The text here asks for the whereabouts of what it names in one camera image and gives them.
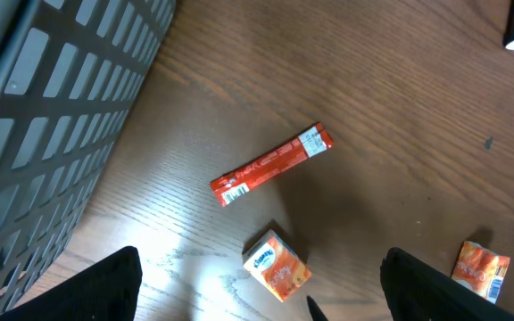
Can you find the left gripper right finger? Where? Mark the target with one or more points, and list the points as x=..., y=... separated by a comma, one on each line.
x=415, y=291

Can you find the red sachet packet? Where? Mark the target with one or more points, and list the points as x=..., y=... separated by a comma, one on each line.
x=312, y=141

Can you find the orange small box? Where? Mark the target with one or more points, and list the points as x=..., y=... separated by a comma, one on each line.
x=276, y=266

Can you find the grey plastic mesh basket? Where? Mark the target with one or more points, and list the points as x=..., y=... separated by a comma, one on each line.
x=70, y=72

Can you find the orange white box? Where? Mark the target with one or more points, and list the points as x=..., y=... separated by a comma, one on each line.
x=480, y=270

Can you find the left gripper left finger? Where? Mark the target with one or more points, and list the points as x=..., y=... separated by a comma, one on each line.
x=107, y=291

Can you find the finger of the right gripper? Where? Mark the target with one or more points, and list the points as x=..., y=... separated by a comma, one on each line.
x=315, y=310

